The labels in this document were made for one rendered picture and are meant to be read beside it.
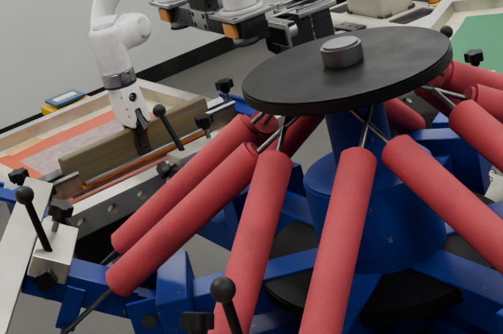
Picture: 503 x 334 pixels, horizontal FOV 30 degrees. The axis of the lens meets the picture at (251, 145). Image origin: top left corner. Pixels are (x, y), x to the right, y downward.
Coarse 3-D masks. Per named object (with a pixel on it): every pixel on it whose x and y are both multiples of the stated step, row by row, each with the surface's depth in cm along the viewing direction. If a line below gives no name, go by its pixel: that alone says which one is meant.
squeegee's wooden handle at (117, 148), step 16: (176, 112) 220; (192, 112) 222; (128, 128) 216; (160, 128) 218; (176, 128) 221; (192, 128) 223; (96, 144) 211; (112, 144) 212; (128, 144) 214; (160, 144) 219; (64, 160) 207; (80, 160) 209; (96, 160) 211; (112, 160) 213; (64, 176) 209; (80, 176) 209
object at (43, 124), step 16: (144, 80) 275; (96, 96) 272; (144, 96) 270; (160, 96) 261; (176, 96) 253; (192, 96) 250; (64, 112) 266; (80, 112) 268; (16, 128) 262; (32, 128) 261; (48, 128) 264; (0, 144) 257; (16, 144) 260; (0, 176) 228
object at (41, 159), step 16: (48, 144) 253; (64, 144) 250; (80, 144) 247; (0, 160) 250; (16, 160) 247; (32, 160) 244; (48, 160) 241; (32, 176) 233; (128, 176) 217; (96, 192) 213
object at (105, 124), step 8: (112, 112) 266; (96, 120) 263; (104, 120) 261; (112, 120) 259; (72, 128) 261; (80, 128) 259; (88, 128) 258; (96, 128) 256; (104, 128) 254; (112, 128) 252; (120, 128) 251; (80, 136) 253; (88, 136) 251; (96, 136) 249; (104, 136) 248; (160, 160) 222
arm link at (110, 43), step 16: (128, 16) 210; (144, 16) 213; (96, 32) 205; (112, 32) 205; (128, 32) 208; (144, 32) 212; (96, 48) 206; (112, 48) 206; (128, 48) 210; (112, 64) 207; (128, 64) 209
